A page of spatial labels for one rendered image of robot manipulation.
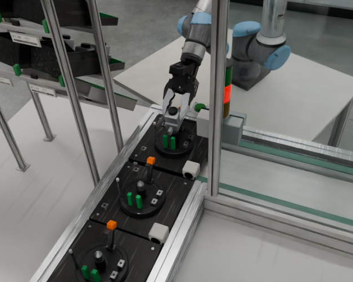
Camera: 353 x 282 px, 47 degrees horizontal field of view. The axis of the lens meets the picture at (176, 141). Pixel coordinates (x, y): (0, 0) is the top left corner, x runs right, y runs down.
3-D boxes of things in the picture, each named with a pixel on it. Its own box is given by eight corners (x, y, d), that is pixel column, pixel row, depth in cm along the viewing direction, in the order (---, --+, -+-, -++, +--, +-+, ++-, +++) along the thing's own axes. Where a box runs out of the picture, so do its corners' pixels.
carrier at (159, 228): (126, 165, 136) (121, 138, 127) (193, 184, 129) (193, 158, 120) (89, 221, 120) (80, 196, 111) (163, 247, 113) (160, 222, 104)
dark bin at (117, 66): (94, 59, 140) (97, 37, 137) (124, 69, 135) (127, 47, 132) (29, 66, 117) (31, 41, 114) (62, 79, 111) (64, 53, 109)
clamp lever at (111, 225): (108, 242, 110) (110, 219, 106) (115, 244, 109) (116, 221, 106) (102, 250, 106) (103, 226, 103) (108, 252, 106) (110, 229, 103)
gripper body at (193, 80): (195, 99, 136) (205, 66, 137) (189, 92, 128) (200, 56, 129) (174, 94, 138) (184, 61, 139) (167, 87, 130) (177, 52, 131)
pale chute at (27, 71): (73, 92, 160) (77, 81, 159) (98, 102, 154) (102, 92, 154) (19, 76, 134) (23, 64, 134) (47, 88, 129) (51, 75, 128)
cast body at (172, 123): (172, 114, 137) (170, 100, 131) (185, 117, 135) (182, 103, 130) (163, 134, 133) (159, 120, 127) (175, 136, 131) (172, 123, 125)
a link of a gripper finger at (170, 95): (168, 120, 135) (181, 95, 136) (163, 116, 130) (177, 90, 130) (161, 116, 136) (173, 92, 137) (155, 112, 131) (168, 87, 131)
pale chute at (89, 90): (106, 100, 155) (110, 89, 155) (133, 111, 150) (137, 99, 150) (56, 85, 130) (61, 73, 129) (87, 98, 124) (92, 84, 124)
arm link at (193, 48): (203, 43, 129) (180, 39, 132) (199, 57, 129) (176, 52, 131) (208, 52, 136) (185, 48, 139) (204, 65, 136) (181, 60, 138)
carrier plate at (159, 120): (157, 118, 152) (157, 113, 151) (218, 132, 145) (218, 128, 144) (128, 161, 137) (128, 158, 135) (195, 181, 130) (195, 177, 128)
